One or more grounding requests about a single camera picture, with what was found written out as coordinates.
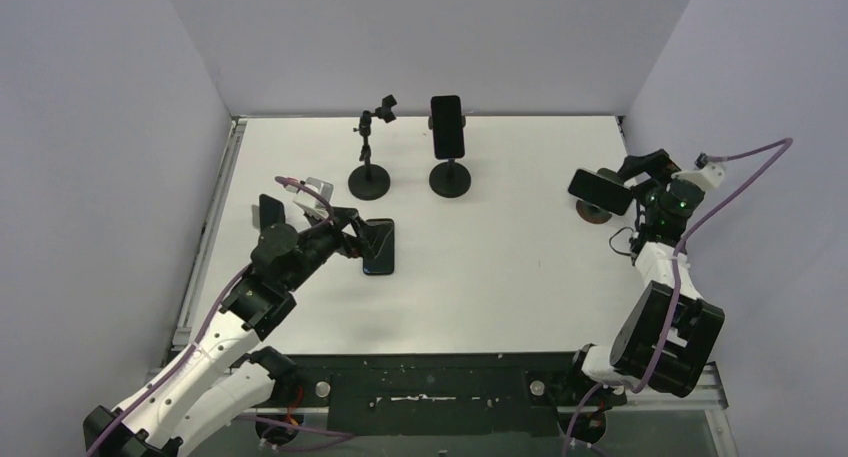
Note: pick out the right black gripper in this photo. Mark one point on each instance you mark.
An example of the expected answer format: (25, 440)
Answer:
(639, 188)

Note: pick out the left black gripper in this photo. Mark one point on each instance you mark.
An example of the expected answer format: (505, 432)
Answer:
(350, 246)

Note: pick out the black phone stand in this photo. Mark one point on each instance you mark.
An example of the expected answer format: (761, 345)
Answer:
(370, 181)
(450, 179)

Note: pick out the brown base phone stand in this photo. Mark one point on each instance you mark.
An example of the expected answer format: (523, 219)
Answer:
(593, 214)

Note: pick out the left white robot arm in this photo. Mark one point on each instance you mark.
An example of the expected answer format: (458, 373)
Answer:
(226, 370)

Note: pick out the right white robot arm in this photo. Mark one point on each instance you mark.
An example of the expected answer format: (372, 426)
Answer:
(667, 338)

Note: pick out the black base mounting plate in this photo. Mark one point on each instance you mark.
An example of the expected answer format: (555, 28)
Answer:
(442, 394)

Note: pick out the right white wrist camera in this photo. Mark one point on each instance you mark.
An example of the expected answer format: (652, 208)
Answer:
(708, 174)

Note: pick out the aluminium rail left edge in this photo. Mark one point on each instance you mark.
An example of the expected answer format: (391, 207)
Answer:
(188, 310)

